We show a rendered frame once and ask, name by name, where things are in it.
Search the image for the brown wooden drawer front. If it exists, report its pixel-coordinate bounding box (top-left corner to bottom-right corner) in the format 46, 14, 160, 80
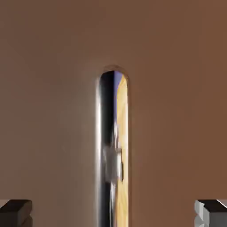
0, 0, 227, 227

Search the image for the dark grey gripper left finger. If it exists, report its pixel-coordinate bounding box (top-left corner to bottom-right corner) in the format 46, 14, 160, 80
0, 199, 33, 227

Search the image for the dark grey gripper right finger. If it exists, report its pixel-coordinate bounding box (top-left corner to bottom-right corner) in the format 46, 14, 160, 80
194, 199, 227, 227

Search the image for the shiny curved metal handle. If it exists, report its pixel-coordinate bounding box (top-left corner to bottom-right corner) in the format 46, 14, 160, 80
95, 65, 133, 227

